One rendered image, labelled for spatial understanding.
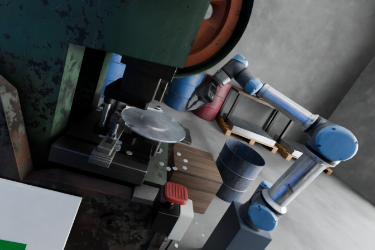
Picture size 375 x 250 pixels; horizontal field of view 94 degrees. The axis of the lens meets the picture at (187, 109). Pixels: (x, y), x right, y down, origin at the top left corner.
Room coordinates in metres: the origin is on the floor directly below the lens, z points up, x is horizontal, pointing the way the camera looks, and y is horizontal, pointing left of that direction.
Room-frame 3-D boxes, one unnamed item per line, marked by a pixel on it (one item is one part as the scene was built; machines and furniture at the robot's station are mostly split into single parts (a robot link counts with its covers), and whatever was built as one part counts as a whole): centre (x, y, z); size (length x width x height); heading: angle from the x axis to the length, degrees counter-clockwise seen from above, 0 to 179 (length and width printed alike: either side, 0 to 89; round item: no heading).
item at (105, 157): (0.51, 0.19, 0.76); 0.17 x 0.06 x 0.10; 12
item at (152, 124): (0.70, 0.11, 0.78); 0.29 x 0.29 x 0.01
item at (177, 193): (0.40, -0.07, 0.72); 0.07 x 0.06 x 0.08; 102
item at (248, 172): (1.61, -0.69, 0.24); 0.42 x 0.42 x 0.48
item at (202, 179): (1.30, -0.24, 0.18); 0.40 x 0.38 x 0.35; 104
